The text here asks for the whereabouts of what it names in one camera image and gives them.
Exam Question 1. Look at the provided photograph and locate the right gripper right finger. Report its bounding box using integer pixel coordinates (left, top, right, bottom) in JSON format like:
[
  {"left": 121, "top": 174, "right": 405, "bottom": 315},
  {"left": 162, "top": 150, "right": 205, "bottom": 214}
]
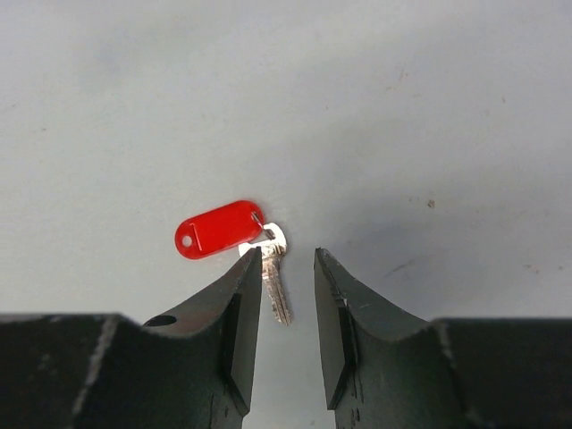
[{"left": 314, "top": 248, "right": 451, "bottom": 428}]

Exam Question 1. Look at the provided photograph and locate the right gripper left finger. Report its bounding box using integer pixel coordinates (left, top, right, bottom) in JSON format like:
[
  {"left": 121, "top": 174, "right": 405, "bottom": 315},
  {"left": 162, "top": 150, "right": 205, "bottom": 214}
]
[{"left": 144, "top": 249, "right": 262, "bottom": 428}]

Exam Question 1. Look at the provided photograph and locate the red tag key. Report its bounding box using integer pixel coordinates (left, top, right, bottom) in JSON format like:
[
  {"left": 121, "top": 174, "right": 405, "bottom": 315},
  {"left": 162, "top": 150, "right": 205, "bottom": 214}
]
[{"left": 174, "top": 200, "right": 292, "bottom": 325}]

